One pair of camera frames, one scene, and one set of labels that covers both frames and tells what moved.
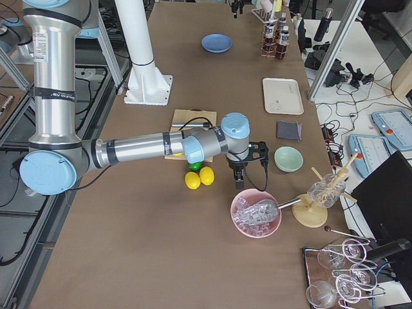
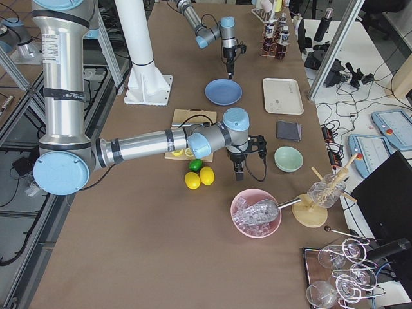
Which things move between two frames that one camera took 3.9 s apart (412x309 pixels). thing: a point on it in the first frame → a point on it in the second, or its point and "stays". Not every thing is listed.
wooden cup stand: [311, 215] stays
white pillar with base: [147, 85] stays
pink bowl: [255, 213] stays
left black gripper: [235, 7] → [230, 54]
